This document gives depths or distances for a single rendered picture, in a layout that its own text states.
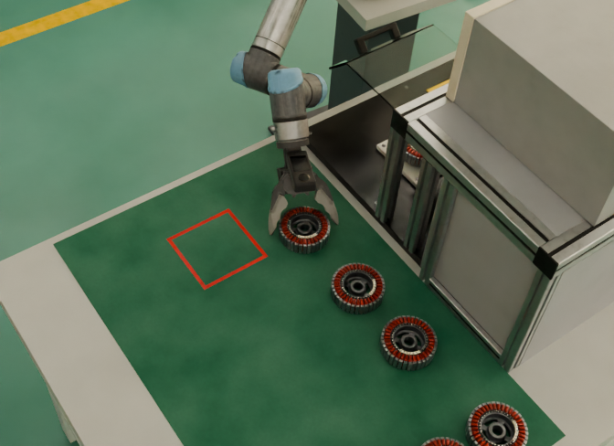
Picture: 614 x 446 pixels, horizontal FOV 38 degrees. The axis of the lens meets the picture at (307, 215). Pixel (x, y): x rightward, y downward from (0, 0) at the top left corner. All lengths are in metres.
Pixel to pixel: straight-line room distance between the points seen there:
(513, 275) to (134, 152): 1.81
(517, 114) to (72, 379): 0.97
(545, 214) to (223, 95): 1.96
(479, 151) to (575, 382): 0.51
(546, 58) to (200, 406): 0.89
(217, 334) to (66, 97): 1.77
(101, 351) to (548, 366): 0.89
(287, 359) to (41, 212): 1.46
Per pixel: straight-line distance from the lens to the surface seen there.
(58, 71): 3.51
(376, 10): 2.54
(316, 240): 1.89
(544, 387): 1.83
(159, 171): 3.09
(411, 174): 2.05
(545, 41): 1.61
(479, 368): 1.81
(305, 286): 1.87
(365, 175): 2.05
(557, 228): 1.58
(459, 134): 1.68
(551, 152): 1.60
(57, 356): 1.82
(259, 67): 2.01
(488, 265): 1.71
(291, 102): 1.88
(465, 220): 1.70
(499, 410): 1.74
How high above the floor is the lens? 2.28
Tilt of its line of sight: 51 degrees down
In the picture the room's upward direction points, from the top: 5 degrees clockwise
